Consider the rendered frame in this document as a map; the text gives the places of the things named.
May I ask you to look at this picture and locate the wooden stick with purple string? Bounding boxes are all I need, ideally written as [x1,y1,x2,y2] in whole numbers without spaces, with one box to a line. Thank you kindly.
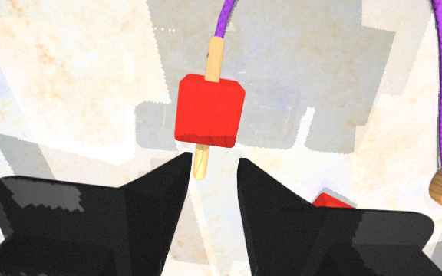
[193,0,442,180]

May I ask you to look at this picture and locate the red cube with hole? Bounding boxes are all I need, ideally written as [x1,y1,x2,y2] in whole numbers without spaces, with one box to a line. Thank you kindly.
[174,74,246,148]

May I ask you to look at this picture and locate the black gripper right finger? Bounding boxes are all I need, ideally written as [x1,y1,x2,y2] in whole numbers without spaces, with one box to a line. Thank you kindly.
[237,157,435,276]

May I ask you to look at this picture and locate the red wooden block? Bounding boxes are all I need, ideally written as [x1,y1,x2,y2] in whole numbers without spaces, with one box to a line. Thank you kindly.
[312,193,354,208]

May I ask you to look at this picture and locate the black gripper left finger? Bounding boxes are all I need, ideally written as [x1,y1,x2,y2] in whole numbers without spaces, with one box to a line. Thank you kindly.
[0,152,193,276]

